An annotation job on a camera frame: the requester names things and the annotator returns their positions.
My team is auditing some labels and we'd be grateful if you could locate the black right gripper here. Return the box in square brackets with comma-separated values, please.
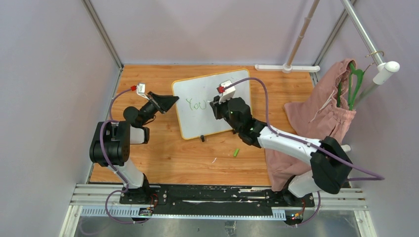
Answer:
[210, 93, 242, 133]

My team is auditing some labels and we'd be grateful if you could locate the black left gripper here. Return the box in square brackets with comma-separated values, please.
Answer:
[140, 92, 178, 127]

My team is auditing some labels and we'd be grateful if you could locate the yellow framed whiteboard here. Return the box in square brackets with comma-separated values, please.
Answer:
[171, 68, 250, 140]

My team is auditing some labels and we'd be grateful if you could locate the green marker cap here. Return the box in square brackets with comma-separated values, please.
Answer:
[233, 149, 240, 157]

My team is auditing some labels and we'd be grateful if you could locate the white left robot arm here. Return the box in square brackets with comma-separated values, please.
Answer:
[89, 92, 179, 204]

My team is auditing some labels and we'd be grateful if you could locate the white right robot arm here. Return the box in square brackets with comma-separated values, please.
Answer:
[210, 96, 352, 206]

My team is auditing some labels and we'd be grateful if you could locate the white rack base foot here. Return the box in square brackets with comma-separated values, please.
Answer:
[254, 64, 321, 74]

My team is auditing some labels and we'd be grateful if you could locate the pink cloth garment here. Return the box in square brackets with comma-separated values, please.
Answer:
[265, 59, 357, 192]

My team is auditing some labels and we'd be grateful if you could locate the green clothes hanger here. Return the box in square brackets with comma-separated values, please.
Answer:
[345, 60, 365, 111]

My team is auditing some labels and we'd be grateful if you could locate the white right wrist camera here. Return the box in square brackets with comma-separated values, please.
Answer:
[217, 80, 236, 104]

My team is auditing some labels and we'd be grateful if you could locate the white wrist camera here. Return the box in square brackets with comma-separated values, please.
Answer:
[217, 80, 236, 104]
[136, 83, 148, 100]

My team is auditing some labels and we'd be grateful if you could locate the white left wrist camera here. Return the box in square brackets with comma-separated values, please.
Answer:
[136, 83, 148, 100]

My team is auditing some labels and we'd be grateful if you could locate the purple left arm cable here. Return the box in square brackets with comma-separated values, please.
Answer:
[99, 85, 148, 225]

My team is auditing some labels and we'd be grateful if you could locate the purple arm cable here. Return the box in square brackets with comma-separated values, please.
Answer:
[217, 77, 385, 226]
[99, 85, 148, 225]

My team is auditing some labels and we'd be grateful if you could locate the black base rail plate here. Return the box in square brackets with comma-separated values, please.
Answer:
[119, 184, 315, 217]

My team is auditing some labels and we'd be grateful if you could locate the silver clothes rail pole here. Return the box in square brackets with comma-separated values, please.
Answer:
[341, 0, 400, 108]

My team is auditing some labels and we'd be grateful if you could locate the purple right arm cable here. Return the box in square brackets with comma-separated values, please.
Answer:
[217, 77, 385, 226]

